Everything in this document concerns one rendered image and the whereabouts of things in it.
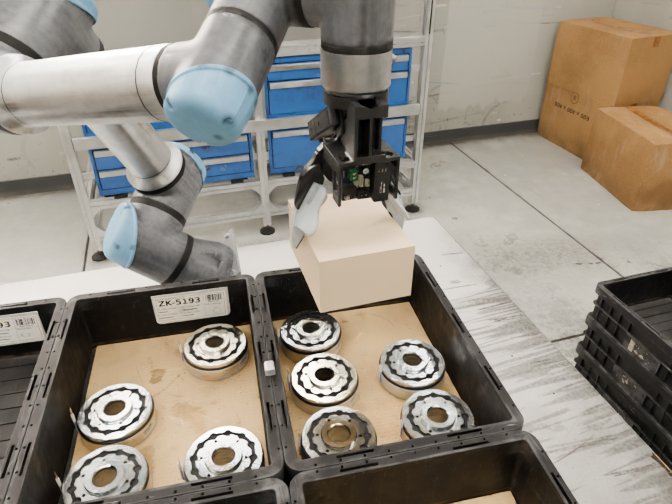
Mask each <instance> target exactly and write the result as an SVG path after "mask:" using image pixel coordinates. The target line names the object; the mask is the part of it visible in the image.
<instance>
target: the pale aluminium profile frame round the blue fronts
mask: <svg viewBox="0 0 672 504"><path fill-rule="evenodd" d="M435 9H436V0H425V5H424V17H423V29H422V35H424V36H425V46H421V53H420V64H418V65H411V72H415V71H419V77H418V90H417V102H416V104H406V105H396V106H389V110H388V117H386V118H390V117H400V116H409V115H415V126H414V135H406V141H413V150H412V151H411V150H410V149H409V148H408V147H407V146H406V145H405V157H404V158H405V159H402V160H400V167H399V182H400V183H401V184H402V185H403V186H404V187H399V188H398V189H399V191H400V192H401V195H402V197H404V196H409V199H408V201H409V202H410V204H412V205H407V206H406V207H405V210H406V211H407V212H411V213H415V212H418V211H419V207H418V206H416V205H414V204H415V203H418V192H419V181H420V171H421V160H422V149H423V138H424V128H425V117H426V106H427V95H428V85H429V74H430V63H431V52H432V42H433V31H434V20H435ZM429 35H430V42H429V46H428V37H429ZM317 114H318V113H317ZM317 114H307V115H297V116H287V117H278V118H268V119H263V108H262V94H261V92H260V94H259V97H258V103H257V106H256V109H255V111H254V113H253V117H254V120H249V121H248V123H247V125H245V127H244V129H243V131H242V133H250V132H251V138H252V141H253V140H254V139H255V141H256V152H257V153H255V151H254V149H253V147H252V150H253V161H254V172H255V177H248V178H240V179H232V180H231V181H230V182H222V183H214V184H206V185H203V188H202V190H201V191H200V193H199V194H198V196H205V195H213V194H220V193H228V192H235V191H243V190H250V189H252V190H253V193H254V195H255V198H256V200H257V203H258V204H257V205H256V206H255V207H254V208H250V209H243V210H236V211H229V212H222V213H215V214H208V215H201V216H194V217H188V219H187V221H186V224H185V226H184V228H183V229H185V228H192V227H198V226H205V225H212V224H219V223H226V222H233V221H240V220H246V219H253V218H260V217H262V222H263V225H264V226H266V227H262V228H261V229H260V233H261V234H262V235H272V234H274V233H275V228H274V227H271V226H269V225H271V216H274V215H281V214H287V213H289V209H288V203H286V204H279V205H276V204H274V203H273V202H271V201H270V199H269V194H270V192H271V191H272V190H273V189H274V188H275V187H276V186H280V185H288V184H295V183H297V182H298V178H299V175H300V173H301V172H300V173H295V172H287V173H282V175H277V176H269V177H268V174H267V163H270V160H269V151H267V152H266V147H265V138H268V132H267V131H268V130H278V129H287V128H296V127H306V126H308V123H307V122H309V121H310V120H311V119H312V118H314V117H315V116H316V115H317ZM57 128H58V132H59V135H60V138H61V142H62V145H63V149H64V152H65V155H66V159H67V162H68V166H69V169H70V173H71V176H72V179H73V183H74V186H75V190H76V193H77V196H78V200H79V203H80V207H81V210H82V214H83V217H84V220H85V224H86V227H87V231H88V234H89V237H90V241H91V244H92V248H93V251H94V252H96V251H98V252H96V253H94V254H93V255H92V260H93V261H96V262H99V261H103V260H106V259H107V257H106V256H105V254H104V252H103V251H102V250H103V245H102V242H101V241H103V240H104V237H105V234H106V230H107V228H104V227H102V226H101V224H102V216H103V209H107V208H115V207H118V206H119V205H120V204H121V203H122V202H130V200H131V198H132V196H133V194H128V193H122V194H114V195H106V196H100V194H99V190H98V186H97V183H96V190H95V197H94V199H93V195H94V188H95V181H96V179H95V175H94V171H93V168H92V164H91V160H90V156H89V159H88V164H87V170H86V173H82V170H81V167H80V163H79V160H78V156H77V152H76V151H81V150H90V149H100V148H108V147H107V146H106V145H105V144H104V143H103V142H102V141H101V140H100V139H99V138H98V137H97V136H90V137H80V138H72V135H71V131H70V127H69V125H65V126H57ZM155 131H156V132H157V133H158V135H159V136H160V137H161V139H162V140H163V141H173V140H183V139H190V138H188V137H186V136H185V135H183V134H182V133H180V132H179V131H178V130H176V129H175V128H167V129H157V130H155ZM408 168H410V171H411V175H410V178H409V177H408V176H407V175H406V174H405V173H404V172H403V171H402V170H401V169H408ZM198 196H197V197H198Z"/></svg>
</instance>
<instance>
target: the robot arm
mask: <svg viewBox="0 0 672 504"><path fill-rule="evenodd" d="M206 3H207V5H208V7H209V9H210V10H209V12H208V14H207V16H206V18H205V20H204V22H203V24H202V26H201V28H200V30H199V32H198V34H197V35H196V37H195V38H194V39H193V40H190V41H181V42H176V43H165V44H157V45H149V46H141V47H134V48H126V49H118V50H110V51H106V50H105V47H104V45H103V43H102V42H101V40H100V39H99V38H98V36H97V35H96V33H95V32H94V31H93V29H92V26H93V25H95V24H96V22H97V15H98V9H97V7H96V4H95V3H94V1H93V0H0V133H4V134H9V135H35V134H39V133H41V132H44V131H45V130H47V129H48V128H49V127H50V126H65V125H87V126H88V127H89V128H90V129H91V130H92V131H93V132H94V133H95V134H96V135H97V137H98V138H99V139H100V140H101V141H102V142H103V143H104V144H105V145H106V146H107V147H108V148H109V150H110V151H111V152H112V153H113V154H114V155H115V156H116V157H117V158H118V159H119V160H120V162H121V163H122V164H123V165H124V166H125V167H126V176H127V179H128V181H129V183H130V184H131V185H132V186H133V187H134V188H135V189H136V190H135V192H134V194H133V196H132V198H131V200H130V202H122V203H121V204H120V205H119V206H118V207H117V209H116V210H115V212H114V215H113V216H112V218H111V220H110V222H109V225H108V227H107V230H106V234H105V237H104V242H103V252H104V254H105V256H106V257H107V258H108V259H109V260H111V261H113V262H115V263H116V264H118V265H120V266H121V267H122V268H124V269H129V270H131V271H133V272H135V273H138V274H140V275H142V276H144V277H146V278H148V279H151V280H153V281H155V282H157V283H159V284H168V283H176V282H184V281H192V280H200V279H208V278H216V277H224V276H229V274H230V271H231V268H232V264H233V250H232V248H231V247H229V246H227V245H225V244H223V243H221V242H216V241H210V240H204V239H199V238H195V237H193V236H191V235H189V234H187V233H185V232H183V228H184V226H185V224H186V221H187V219H188V217H189V214H190V212H191V210H192V208H193V205H194V203H195V201H196V199H197V196H198V194H199V193H200V191H201V190H202V188H203V185H204V180H205V177H206V168H205V165H204V163H203V161H202V160H201V158H200V157H199V156H198V155H197V154H196V153H195V152H191V151H190V149H189V148H188V147H186V146H184V145H182V144H179V143H176V142H171V141H163V140H162V139H161V137H160V136H159V135H158V133H157V132H156V131H155V129H154V128H153V127H152V125H151V124H150V123H153V122H170V123H171V125H172V126H173V127H174V128H175V129H176V130H178V131H179V132H180V133H182V134H183V135H185V136H186V137H188V138H190V139H192V140H194V141H196V142H199V143H200V142H205V143H207V144H208V145H210V146H226V145H229V144H232V143H233V142H235V141H236V140H237V139H238V138H239V137H240V135H241V133H242V131H243V129H244V127H245V125H247V123H248V121H249V119H250V117H251V116H252V115H253V113H254V111H255V109H256V106H257V103H258V97H259V94H260V92H261V90H262V87H263V85H264V83H265V80H266V78H267V76H268V73H269V71H270V69H271V66H272V64H273V62H274V60H275V58H276V55H277V53H278V51H279V48H280V46H281V44H282V42H283V39H284V37H285V35H286V32H287V30H288V27H304V28H315V27H319V28H320V37H321V46H320V61H321V85H322V86H323V102H324V103H325V104H326V105H328V106H327V107H326V108H324V109H323V110H322V111H321V112H320V113H318V114H317V115H316V116H315V117H314V118H312V119H311V120H310V121H309V122H307V123H308V129H309V135H310V140H311V141H318V140H319V142H323V143H321V144H320V145H319V146H318V147H317V148H316V149H317V151H315V152H314V155H313V157H312V158H311V160H310V161H309V162H308V163H307V164H306V165H305V166H304V168H303V170H302V171H301V173H300V175H299V178H298V182H297V187H296V193H295V199H294V208H293V215H292V224H291V237H292V244H293V247H294V248H295V249H297V248H298V246H299V244H300V243H301V241H302V239H303V238H304V233H305V234H307V235H308V236H311V235H313V233H314V232H315V230H316V229H317V226H318V222H319V209H320V207H321V206H322V205H323V204H324V202H325V201H326V199H327V197H328V195H327V187H326V186H325V185H323V183H324V180H325V178H324V176H325V177H326V178H327V179H328V180H329V181H331V182H332V185H333V200H334V201H335V203H336V204H337V206H338V207H341V200H342V201H348V200H351V199H358V200H359V199H366V198H371V199H372V200H373V202H379V201H382V205H383V206H384V207H385V209H386V210H387V211H388V213H389V215H390V216H391V217H392V218H394V220H395V221H396V222H397V223H398V225H399V226H400V227H401V228H402V230H403V225H404V218H405V219H407V220H410V217H409V215H408V213H407V212H406V210H405V209H404V207H403V201H402V195H401V192H400V191H399V189H398V181H399V167H400V156H399V155H398V154H397V153H396V152H395V151H394V150H393V149H392V148H391V147H390V146H389V145H388V144H387V143H386V142H385V141H384V140H383V139H382V121H383V118H386V117H388V110H389V104H388V97H389V88H388V87H389V86H390V84H391V69H392V63H394V62H395V61H396V56H395V54H392V52H393V40H394V23H395V7H396V0H206Z"/></svg>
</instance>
